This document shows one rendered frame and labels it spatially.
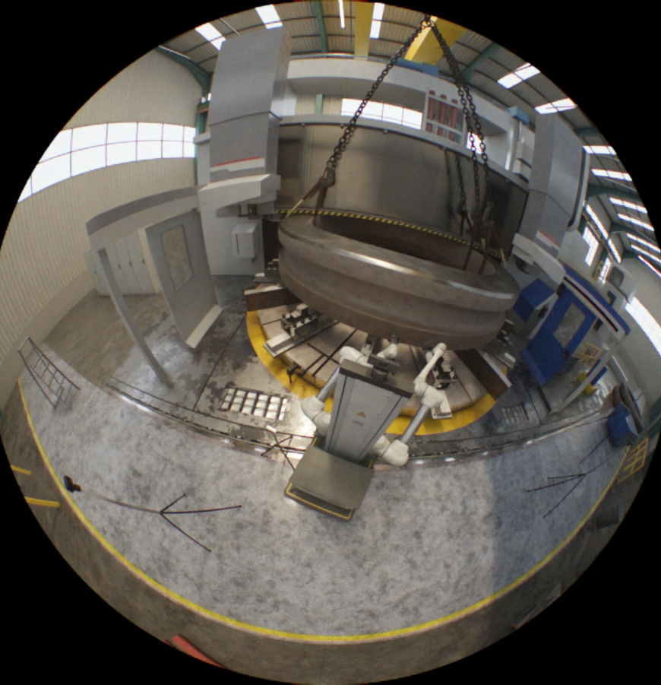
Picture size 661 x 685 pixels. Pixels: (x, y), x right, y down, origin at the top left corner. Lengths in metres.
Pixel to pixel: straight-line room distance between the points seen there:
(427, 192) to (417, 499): 5.66
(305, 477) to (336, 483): 0.23
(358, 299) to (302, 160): 3.71
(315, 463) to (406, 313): 1.85
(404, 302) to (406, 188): 3.37
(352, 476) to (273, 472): 1.14
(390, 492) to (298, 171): 5.91
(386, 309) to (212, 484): 2.94
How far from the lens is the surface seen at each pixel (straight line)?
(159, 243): 3.47
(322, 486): 1.62
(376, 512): 2.55
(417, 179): 5.26
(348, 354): 1.74
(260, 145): 3.91
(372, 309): 2.44
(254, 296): 3.74
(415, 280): 2.14
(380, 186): 5.05
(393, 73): 7.66
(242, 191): 3.49
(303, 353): 2.94
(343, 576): 2.61
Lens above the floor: 2.45
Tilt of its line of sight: 43 degrees down
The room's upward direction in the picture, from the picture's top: 6 degrees clockwise
